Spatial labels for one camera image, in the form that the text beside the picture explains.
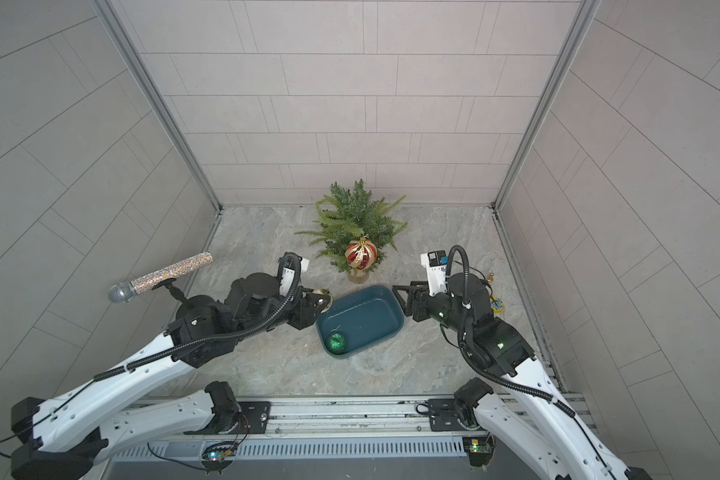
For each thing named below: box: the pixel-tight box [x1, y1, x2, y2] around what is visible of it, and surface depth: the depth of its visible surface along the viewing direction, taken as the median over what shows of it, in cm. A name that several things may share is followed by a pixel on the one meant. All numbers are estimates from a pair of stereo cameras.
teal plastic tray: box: [316, 285, 405, 359], surface depth 88 cm
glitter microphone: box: [108, 252, 214, 304], surface depth 72 cm
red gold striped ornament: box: [345, 237, 379, 270], surface depth 66 cm
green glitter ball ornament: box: [326, 333, 348, 355], surface depth 80 cm
